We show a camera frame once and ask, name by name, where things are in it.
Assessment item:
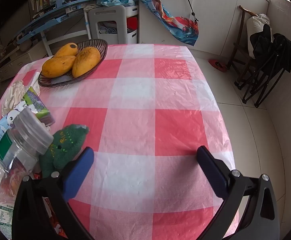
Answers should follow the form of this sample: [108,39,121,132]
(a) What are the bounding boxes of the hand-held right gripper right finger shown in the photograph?
[196,145,281,240]

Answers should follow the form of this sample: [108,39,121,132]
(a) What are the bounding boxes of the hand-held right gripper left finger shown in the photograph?
[12,146,96,240]

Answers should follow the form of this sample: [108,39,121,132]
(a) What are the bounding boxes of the green knitted toy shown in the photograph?
[39,124,89,178]

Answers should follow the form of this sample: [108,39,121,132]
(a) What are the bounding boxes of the orange snack wrapper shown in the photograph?
[33,172,68,239]

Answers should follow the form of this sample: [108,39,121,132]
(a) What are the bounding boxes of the clear plastic bottle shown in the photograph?
[0,108,54,230]

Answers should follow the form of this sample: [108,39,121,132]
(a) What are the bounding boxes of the green tissue packet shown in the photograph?
[13,86,56,127]

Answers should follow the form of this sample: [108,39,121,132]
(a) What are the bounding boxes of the white tissue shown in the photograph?
[2,80,27,115]

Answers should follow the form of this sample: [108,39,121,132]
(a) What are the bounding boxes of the pink checked tablecloth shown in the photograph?
[0,44,239,240]

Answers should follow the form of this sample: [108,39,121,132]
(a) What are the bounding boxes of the woven basket tray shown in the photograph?
[37,39,108,88]

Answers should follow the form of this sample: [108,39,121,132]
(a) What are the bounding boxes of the red slipper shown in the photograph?
[208,59,228,73]

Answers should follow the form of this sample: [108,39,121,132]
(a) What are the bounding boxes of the rough-skinned yellow mango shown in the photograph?
[72,46,101,78]

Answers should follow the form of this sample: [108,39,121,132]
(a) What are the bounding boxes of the dark wooden chair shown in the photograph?
[227,5,258,85]

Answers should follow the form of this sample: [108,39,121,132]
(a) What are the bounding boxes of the cream television cabinet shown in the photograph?
[0,45,47,80]

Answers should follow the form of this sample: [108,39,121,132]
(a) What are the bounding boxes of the white cabinet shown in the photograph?
[138,0,269,55]

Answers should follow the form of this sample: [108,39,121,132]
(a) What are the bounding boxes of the white stuffed bag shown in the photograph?
[247,13,271,58]

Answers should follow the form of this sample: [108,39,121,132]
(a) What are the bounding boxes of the blue study desk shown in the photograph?
[15,0,97,57]

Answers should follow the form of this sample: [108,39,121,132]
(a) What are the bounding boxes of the white storage box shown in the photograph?
[125,5,139,44]

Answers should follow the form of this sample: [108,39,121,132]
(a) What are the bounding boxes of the colourful hanging bag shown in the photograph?
[132,0,199,47]

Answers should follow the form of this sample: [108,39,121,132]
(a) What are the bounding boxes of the black hanging cord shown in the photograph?
[179,0,199,23]

